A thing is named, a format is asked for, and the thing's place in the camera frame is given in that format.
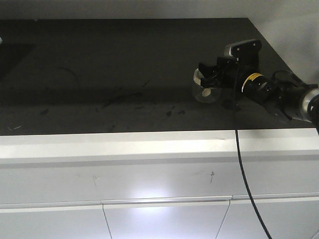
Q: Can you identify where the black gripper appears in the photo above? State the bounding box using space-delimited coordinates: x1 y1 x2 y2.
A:
198 57 242 93

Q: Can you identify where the glass jar with white lid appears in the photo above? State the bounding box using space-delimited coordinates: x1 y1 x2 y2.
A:
192 69 222 104

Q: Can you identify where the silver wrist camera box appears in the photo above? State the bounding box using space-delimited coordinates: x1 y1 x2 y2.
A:
224 39 262 68

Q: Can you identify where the white base cabinet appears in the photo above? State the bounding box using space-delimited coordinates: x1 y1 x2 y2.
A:
0 128 319 239

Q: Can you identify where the black camera cable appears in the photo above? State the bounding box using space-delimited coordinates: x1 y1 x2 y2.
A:
233 59 272 239

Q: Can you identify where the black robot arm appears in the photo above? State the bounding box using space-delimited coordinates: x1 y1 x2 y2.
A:
198 57 319 129

